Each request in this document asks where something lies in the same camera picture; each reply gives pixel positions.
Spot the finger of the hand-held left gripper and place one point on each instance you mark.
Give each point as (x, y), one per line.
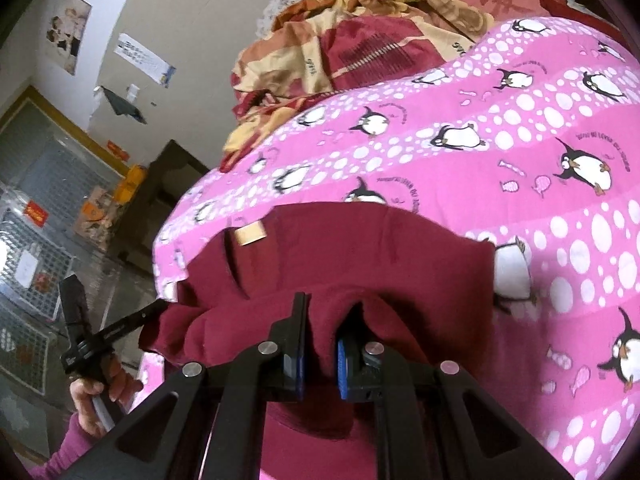
(135, 317)

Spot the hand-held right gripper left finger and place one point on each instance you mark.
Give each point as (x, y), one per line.
(299, 360)

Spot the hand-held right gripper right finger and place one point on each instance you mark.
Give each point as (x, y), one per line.
(342, 365)

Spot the maroon fleece garment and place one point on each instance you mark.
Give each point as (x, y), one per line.
(350, 260)

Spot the person's left forearm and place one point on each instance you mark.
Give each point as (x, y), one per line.
(65, 455)

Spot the person's left hand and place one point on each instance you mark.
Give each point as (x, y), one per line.
(92, 405)

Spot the white paper sheet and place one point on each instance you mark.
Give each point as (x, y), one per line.
(26, 269)

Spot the red paper sticker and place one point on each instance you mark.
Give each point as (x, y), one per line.
(117, 150)
(37, 211)

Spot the dark wooden table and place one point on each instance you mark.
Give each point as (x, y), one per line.
(165, 180)

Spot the metal grille door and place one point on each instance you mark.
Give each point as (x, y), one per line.
(30, 170)

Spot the dark hanging cloth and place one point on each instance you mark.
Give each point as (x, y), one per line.
(120, 102)

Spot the pink penguin print blanket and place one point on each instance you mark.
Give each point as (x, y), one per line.
(550, 200)

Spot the red and yellow floral quilt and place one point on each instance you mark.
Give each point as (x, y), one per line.
(360, 45)

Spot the yellow door frame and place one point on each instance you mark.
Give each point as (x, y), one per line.
(65, 120)

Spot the white paper wall calendar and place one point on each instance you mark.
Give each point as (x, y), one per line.
(142, 55)

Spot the wall poster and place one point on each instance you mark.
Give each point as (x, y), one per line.
(67, 30)

